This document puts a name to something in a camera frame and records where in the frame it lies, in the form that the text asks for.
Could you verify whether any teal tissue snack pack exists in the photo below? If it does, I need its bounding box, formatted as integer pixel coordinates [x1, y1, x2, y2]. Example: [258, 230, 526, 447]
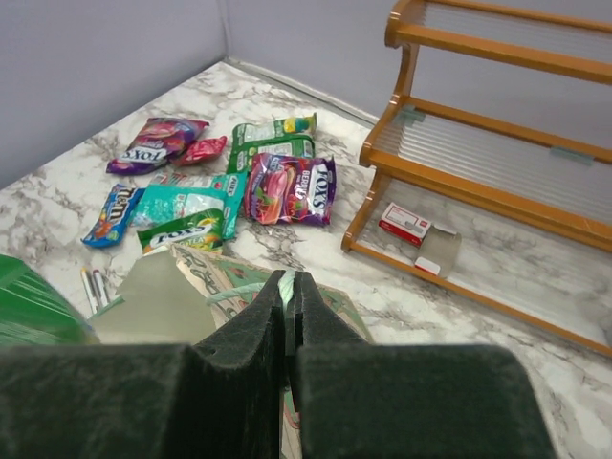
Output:
[130, 172, 247, 240]

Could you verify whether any red white small box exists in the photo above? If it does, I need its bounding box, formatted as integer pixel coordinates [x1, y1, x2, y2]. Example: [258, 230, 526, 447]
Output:
[378, 203, 432, 248]

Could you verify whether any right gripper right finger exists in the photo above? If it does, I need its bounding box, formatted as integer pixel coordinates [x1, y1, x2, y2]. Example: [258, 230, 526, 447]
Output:
[284, 272, 556, 458]

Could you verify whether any blue M&M's packet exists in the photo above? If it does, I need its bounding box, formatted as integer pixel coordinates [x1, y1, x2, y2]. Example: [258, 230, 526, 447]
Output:
[81, 184, 144, 249]

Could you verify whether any purple chocolate bar wrapper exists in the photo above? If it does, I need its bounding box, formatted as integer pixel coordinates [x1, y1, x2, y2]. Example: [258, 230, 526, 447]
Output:
[244, 153, 337, 226]

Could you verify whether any purple Fox's candy bag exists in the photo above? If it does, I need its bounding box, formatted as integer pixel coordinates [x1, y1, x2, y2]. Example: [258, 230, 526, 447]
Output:
[106, 117, 209, 176]

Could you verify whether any green candy packet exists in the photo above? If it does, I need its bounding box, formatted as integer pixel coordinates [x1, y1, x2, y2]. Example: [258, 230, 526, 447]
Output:
[226, 113, 317, 174]

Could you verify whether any wooden two-tier rack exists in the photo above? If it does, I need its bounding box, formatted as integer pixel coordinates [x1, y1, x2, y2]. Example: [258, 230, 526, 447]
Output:
[341, 1, 611, 356]

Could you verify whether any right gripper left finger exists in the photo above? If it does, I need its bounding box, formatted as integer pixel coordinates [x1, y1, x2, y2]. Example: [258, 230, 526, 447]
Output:
[1, 271, 286, 458]

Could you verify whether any green capped marker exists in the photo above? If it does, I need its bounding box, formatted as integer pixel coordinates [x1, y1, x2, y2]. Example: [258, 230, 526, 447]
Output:
[80, 268, 98, 314]

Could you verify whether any red small snack packet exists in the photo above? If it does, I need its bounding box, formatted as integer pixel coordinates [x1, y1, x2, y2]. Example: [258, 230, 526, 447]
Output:
[170, 136, 228, 167]

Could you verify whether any yellow green snack packet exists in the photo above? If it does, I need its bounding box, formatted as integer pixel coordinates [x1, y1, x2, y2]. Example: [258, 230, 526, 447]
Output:
[137, 208, 224, 253]

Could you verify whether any green paper gift bag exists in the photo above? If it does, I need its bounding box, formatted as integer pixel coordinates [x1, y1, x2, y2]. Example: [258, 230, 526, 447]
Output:
[96, 246, 366, 433]

